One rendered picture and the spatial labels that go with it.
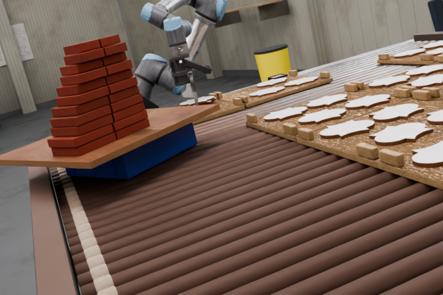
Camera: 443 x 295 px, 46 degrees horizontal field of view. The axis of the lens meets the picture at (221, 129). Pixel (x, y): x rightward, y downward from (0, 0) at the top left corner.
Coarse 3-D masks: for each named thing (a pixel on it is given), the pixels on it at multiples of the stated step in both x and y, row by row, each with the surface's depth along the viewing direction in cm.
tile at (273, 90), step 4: (268, 88) 224; (272, 88) 222; (276, 88) 219; (280, 88) 217; (284, 88) 217; (256, 92) 221; (260, 92) 219; (264, 92) 217; (268, 92) 215; (272, 92) 213; (276, 92) 213; (252, 96) 217; (256, 96) 216; (260, 96) 214
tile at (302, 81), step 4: (316, 76) 225; (296, 80) 227; (300, 80) 225; (304, 80) 223; (308, 80) 221; (312, 80) 219; (284, 84) 224; (288, 84) 222; (292, 84) 220; (296, 84) 219; (300, 84) 218
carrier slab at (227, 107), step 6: (216, 102) 224; (222, 102) 221; (228, 102) 218; (222, 108) 208; (228, 108) 206; (234, 108) 204; (240, 108) 205; (210, 114) 202; (216, 114) 201; (222, 114) 202; (198, 120) 199; (204, 120) 200
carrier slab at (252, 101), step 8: (288, 80) 237; (320, 80) 219; (328, 80) 219; (248, 88) 241; (256, 88) 236; (264, 88) 231; (288, 88) 218; (296, 88) 214; (304, 88) 215; (224, 96) 235; (232, 96) 230; (248, 96) 221; (264, 96) 213; (272, 96) 210; (280, 96) 211; (248, 104) 206; (256, 104) 207
